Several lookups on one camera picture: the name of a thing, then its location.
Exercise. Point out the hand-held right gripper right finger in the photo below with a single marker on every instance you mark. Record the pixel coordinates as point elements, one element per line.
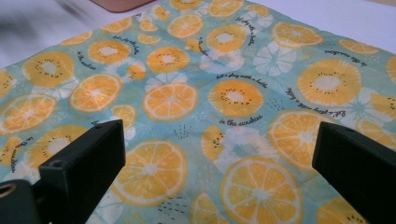
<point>358,168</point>

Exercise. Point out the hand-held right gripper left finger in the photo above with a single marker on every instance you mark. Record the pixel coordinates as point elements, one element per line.
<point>84,161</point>

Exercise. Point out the lemon print cloth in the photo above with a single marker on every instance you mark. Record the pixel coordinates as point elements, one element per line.
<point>199,102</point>

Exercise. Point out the orange plastic bin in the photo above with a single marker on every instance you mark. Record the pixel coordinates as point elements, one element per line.
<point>120,4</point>

